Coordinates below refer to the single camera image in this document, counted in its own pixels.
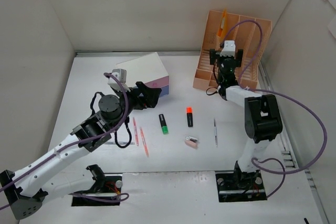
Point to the pink gel pen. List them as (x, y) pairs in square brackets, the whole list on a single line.
[(135, 132)]

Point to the white pastel drawer box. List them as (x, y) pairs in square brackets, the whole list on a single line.
[(145, 69)]

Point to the green cap black highlighter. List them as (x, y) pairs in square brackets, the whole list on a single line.
[(163, 124)]

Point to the orange A4 file folder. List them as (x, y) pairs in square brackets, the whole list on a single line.
[(222, 30)]

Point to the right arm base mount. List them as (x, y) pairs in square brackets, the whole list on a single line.
[(237, 186)]

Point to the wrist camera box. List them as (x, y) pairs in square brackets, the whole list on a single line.
[(229, 49), (121, 76)]

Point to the pink drawer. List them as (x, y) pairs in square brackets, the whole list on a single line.
[(158, 83)]

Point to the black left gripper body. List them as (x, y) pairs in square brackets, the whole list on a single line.
[(140, 96)]

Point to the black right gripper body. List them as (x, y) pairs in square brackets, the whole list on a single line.
[(213, 56)]

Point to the orange cap black highlighter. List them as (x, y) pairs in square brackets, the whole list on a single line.
[(189, 114)]

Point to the orange gel pen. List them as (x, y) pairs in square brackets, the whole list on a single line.
[(144, 142)]

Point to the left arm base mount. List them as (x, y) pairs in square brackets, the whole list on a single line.
[(106, 186)]

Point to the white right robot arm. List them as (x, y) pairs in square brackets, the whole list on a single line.
[(261, 113)]

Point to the peach plastic desk organizer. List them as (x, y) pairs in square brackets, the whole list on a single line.
[(250, 34)]

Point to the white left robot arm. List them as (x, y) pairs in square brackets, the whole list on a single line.
[(29, 188)]

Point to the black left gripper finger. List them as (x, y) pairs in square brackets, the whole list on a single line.
[(142, 90), (151, 96)]

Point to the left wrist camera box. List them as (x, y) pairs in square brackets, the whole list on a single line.
[(121, 76)]

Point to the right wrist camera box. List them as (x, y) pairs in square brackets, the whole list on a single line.
[(229, 49)]

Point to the grey clear pen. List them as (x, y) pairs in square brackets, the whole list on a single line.
[(120, 143)]

